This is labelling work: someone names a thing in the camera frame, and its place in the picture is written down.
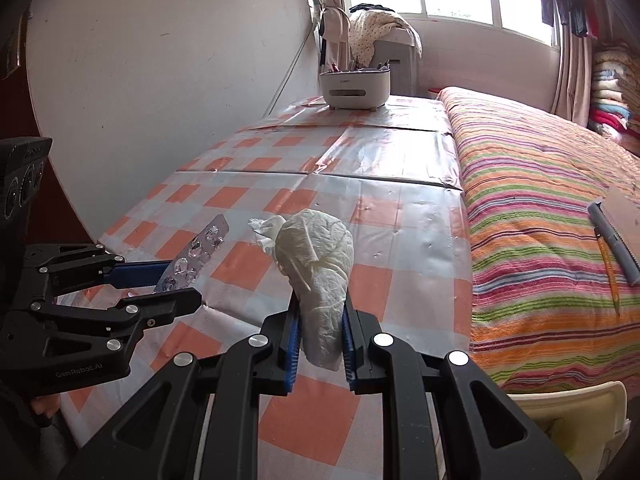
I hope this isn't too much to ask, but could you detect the striped bed blanket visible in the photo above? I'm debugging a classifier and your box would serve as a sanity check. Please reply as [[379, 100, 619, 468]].
[[437, 85, 640, 396]]

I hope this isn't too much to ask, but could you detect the dark red wooden door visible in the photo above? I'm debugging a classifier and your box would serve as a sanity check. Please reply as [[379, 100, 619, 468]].
[[0, 10, 98, 248]]

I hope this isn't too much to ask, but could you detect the orange checkered tablecloth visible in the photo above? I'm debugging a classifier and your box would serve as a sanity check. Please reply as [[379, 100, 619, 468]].
[[57, 94, 473, 480]]

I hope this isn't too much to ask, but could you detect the stack of folded quilts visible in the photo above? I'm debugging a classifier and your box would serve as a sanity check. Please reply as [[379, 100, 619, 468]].
[[587, 45, 640, 156]]

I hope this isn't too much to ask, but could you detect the person's left hand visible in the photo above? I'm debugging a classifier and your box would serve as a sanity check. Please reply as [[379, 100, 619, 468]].
[[30, 394, 63, 428]]

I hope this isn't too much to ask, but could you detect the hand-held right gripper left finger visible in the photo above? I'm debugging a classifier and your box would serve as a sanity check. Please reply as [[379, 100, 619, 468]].
[[55, 292, 303, 480]]

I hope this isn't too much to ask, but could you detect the silver blister pack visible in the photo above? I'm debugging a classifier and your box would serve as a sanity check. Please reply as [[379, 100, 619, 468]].
[[152, 215, 231, 295]]

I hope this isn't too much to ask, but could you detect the yellow pencil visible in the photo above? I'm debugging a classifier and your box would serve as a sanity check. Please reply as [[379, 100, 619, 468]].
[[594, 226, 621, 317]]

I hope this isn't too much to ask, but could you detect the white desk organizer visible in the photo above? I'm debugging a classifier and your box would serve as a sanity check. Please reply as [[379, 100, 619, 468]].
[[319, 62, 391, 111]]

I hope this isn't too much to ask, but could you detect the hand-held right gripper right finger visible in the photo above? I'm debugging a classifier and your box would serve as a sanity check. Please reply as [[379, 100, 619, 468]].
[[342, 297, 583, 480]]

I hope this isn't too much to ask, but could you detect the blue white pen case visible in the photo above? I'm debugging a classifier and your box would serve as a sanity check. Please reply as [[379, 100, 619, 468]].
[[587, 185, 640, 288]]

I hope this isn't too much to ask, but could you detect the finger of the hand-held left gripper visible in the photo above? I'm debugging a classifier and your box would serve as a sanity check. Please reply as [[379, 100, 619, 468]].
[[22, 242, 173, 292], [5, 287, 203, 333]]

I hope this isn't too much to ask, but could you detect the white floor appliance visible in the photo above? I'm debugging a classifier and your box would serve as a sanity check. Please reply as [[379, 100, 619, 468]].
[[372, 30, 423, 96]]

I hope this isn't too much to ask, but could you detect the cream plastic trash bin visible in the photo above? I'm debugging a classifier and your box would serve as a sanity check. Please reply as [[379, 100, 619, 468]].
[[510, 380, 631, 480]]

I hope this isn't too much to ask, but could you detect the polka dot cloth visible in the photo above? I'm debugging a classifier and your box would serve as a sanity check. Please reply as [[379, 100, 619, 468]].
[[347, 7, 423, 68]]

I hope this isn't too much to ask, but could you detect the thin wall cable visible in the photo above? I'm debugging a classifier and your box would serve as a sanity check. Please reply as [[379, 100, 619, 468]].
[[266, 25, 315, 114]]

